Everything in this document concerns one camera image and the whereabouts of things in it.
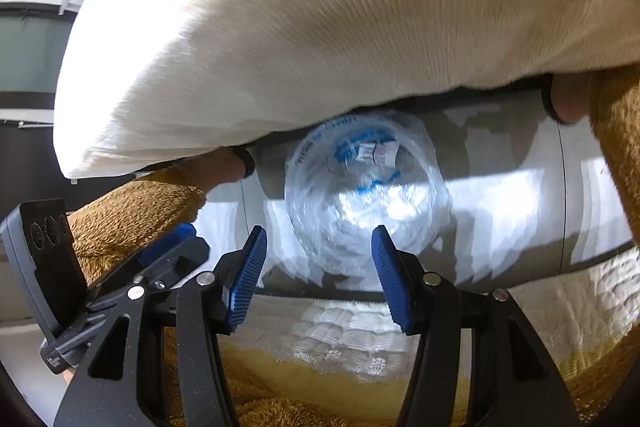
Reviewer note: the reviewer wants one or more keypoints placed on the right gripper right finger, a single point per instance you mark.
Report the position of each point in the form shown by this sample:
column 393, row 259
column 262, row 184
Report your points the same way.
column 514, row 381

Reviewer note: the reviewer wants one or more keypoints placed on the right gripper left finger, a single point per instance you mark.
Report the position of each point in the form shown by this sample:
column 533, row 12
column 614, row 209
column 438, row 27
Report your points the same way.
column 119, row 380

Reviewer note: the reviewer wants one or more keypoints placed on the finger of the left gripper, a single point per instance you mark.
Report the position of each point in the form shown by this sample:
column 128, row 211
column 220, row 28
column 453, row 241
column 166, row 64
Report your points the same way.
column 170, row 240
column 164, row 273

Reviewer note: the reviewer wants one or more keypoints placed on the trash bin with clear liner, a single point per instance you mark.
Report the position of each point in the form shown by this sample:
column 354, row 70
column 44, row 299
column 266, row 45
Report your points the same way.
column 356, row 172

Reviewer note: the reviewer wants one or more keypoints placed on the brown fuzzy trousers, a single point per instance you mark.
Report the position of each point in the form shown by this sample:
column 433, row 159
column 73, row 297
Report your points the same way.
column 113, row 227

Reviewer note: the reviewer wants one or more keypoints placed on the white slippers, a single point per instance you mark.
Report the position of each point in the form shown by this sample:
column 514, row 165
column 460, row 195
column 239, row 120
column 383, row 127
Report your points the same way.
column 330, row 336

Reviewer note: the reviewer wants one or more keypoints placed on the beige bed blanket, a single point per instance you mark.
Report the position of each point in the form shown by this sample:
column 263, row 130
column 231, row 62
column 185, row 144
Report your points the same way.
column 146, row 81

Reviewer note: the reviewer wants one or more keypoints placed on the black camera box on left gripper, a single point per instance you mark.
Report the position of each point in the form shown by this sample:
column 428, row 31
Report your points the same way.
column 39, row 245

